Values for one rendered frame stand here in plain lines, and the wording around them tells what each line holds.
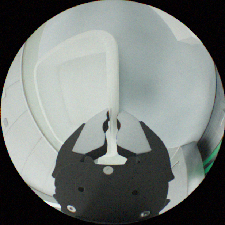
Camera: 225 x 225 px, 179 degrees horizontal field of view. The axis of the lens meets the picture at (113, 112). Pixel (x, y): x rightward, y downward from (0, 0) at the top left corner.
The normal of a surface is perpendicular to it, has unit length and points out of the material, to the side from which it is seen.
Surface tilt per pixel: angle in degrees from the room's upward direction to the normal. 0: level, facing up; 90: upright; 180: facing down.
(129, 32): 0
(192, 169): 90
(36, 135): 90
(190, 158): 90
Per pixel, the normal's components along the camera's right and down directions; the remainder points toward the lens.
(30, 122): 0.97, -0.09
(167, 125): -0.17, 0.51
